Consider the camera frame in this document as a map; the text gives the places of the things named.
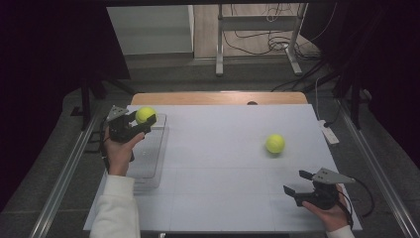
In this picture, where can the black metal stand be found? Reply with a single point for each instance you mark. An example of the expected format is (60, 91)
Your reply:
(355, 105)
(86, 102)

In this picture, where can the aluminium rail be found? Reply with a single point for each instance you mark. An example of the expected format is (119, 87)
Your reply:
(379, 178)
(62, 178)

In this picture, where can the black table grommet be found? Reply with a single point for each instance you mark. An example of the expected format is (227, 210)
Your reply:
(252, 103)

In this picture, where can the grey metal stand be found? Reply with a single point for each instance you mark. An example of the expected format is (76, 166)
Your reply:
(257, 23)

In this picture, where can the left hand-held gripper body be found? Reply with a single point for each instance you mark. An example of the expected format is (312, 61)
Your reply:
(120, 127)

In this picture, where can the white cabinet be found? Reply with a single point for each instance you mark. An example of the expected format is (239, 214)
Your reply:
(150, 29)

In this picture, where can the clear plastic container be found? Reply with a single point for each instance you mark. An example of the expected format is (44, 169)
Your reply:
(152, 158)

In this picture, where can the person's right hand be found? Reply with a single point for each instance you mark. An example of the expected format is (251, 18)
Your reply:
(330, 218)

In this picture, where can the person's left hand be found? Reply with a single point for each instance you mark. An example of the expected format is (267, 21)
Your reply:
(119, 155)

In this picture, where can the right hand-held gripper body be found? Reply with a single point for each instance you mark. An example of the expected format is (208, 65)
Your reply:
(322, 190)

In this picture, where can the dark curtain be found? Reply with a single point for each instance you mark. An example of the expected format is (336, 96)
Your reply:
(49, 66)
(389, 66)

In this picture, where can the wooden table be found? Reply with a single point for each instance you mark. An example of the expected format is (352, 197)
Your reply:
(214, 98)

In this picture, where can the yellow tennis ball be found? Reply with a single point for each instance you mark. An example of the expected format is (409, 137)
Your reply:
(275, 143)
(145, 114)

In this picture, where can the white power strip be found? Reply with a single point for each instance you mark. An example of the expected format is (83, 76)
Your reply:
(328, 132)

